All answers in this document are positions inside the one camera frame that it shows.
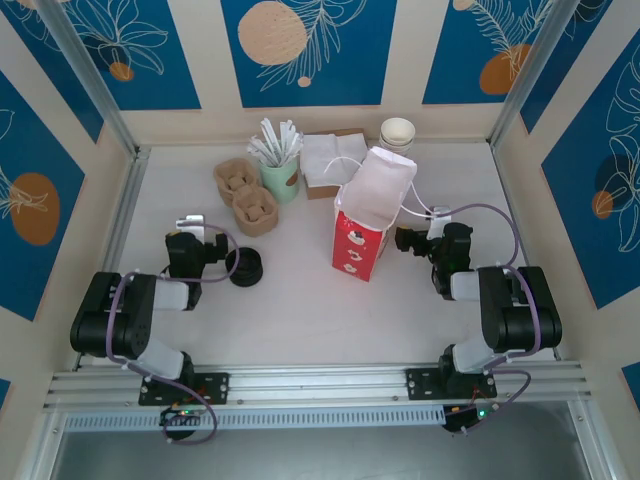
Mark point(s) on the red and white paper bag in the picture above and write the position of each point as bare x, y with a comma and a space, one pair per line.
357, 245

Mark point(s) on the brown pulp cup carrier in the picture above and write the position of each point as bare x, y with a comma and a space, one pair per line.
235, 175
256, 232

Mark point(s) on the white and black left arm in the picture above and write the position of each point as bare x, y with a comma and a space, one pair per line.
130, 300

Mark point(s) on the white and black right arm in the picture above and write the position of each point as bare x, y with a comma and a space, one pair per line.
525, 310

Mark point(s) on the mint green straw holder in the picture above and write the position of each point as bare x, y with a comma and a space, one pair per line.
280, 182

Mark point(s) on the white wrapped straw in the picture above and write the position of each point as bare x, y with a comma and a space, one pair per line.
276, 150
286, 132
267, 135
256, 149
298, 141

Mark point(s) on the white napkin stack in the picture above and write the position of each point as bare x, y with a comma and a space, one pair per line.
320, 160

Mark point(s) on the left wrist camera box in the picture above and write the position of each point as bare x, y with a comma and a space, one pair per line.
192, 222

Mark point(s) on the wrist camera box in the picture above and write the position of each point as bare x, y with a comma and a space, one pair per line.
192, 222
440, 213

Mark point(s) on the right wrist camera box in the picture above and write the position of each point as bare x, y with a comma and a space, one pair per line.
440, 213

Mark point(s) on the aluminium side rail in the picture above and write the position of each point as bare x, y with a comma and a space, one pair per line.
127, 200

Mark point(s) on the blue floral wall panel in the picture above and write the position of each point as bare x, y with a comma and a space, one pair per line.
30, 150
160, 75
350, 75
575, 225
450, 50
65, 75
565, 60

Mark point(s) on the aluminium front rail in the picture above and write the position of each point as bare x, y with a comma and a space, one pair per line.
320, 385

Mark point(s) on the aluminium corner post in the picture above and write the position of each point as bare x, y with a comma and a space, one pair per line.
526, 75
91, 75

